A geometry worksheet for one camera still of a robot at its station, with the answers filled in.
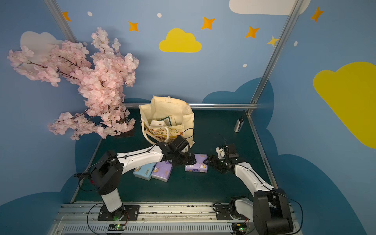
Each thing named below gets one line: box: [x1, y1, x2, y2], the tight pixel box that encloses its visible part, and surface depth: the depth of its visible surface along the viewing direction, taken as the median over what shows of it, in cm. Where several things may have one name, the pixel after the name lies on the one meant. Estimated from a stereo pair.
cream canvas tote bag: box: [139, 95, 196, 149], surface depth 93 cm
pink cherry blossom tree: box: [6, 26, 140, 141], surface depth 69 cm
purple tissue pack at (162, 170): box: [150, 160, 174, 183], surface depth 86 cm
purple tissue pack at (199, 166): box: [184, 153, 209, 173], surface depth 88 cm
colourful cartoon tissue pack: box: [149, 119, 166, 127], surface depth 87 cm
